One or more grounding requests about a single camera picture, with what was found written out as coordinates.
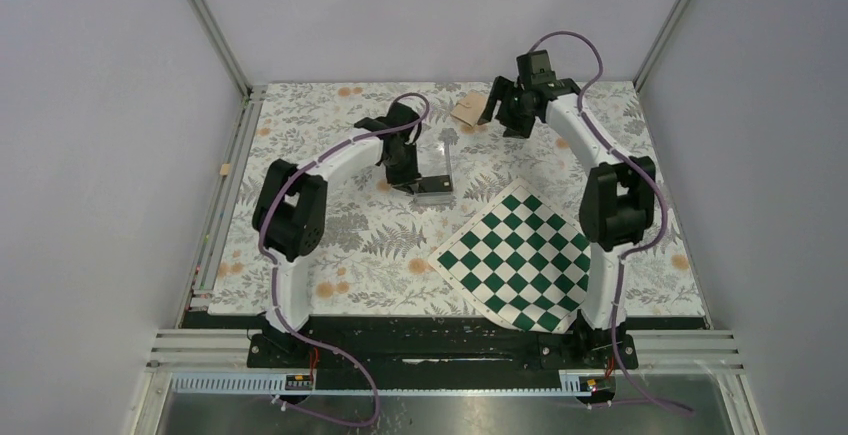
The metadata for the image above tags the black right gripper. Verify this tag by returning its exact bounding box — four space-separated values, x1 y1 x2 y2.
476 76 535 140

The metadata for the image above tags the clear plastic card box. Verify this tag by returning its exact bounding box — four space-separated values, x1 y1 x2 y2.
412 141 455 208

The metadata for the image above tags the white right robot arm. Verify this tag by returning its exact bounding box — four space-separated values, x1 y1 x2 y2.
478 49 657 367

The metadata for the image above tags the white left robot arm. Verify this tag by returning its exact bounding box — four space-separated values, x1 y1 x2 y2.
252 95 430 366

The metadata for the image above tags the floral table mat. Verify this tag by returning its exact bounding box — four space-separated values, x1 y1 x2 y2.
209 81 708 319

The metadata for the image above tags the green white chessboard mat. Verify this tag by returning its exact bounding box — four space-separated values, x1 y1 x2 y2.
428 179 590 334

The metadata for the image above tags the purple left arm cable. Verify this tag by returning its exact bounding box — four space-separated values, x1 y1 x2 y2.
256 92 432 429

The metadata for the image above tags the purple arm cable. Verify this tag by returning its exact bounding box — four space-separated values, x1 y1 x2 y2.
256 92 432 429
527 29 696 417

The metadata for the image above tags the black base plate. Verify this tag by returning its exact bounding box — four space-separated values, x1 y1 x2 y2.
182 311 709 394

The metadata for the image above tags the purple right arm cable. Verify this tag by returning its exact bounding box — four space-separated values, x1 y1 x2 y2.
527 29 696 417

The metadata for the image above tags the aluminium frame rail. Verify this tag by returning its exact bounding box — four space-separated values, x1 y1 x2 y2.
172 85 268 328

